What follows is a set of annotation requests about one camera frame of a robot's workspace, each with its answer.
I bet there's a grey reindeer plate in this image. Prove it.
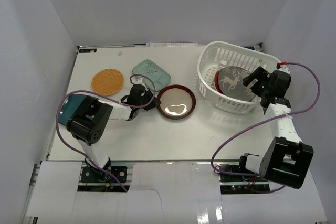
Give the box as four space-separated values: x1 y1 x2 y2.
218 66 256 102

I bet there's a red rimmed beige bowl plate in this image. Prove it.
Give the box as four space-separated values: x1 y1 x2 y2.
157 84 196 120

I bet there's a red and teal floral plate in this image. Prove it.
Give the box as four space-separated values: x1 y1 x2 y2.
214 71 222 94

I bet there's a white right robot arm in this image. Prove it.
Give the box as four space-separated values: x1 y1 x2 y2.
237 67 314 189

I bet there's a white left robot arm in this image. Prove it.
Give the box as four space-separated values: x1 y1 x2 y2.
59 84 161 182

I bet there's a white plastic basket bin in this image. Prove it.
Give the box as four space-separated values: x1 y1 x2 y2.
197 41 280 114

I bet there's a light teal rectangular plate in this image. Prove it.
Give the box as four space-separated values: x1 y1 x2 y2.
132 59 171 92

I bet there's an orange woven round plate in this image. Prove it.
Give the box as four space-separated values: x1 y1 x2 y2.
91 69 124 96

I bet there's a dark teal square plate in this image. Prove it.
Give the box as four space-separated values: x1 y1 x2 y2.
58 94 85 126

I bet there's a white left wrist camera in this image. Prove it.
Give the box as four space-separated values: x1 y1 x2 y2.
131 76 144 85

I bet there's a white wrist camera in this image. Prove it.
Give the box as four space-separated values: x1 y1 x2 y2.
276 61 290 74
131 76 144 85

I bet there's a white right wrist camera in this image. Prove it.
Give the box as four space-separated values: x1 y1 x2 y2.
276 61 290 74

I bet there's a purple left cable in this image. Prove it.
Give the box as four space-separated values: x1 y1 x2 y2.
56 75 157 193

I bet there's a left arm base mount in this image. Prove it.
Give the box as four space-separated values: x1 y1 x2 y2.
77 165 132 193

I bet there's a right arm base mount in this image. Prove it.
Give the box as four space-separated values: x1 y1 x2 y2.
214 170 270 195

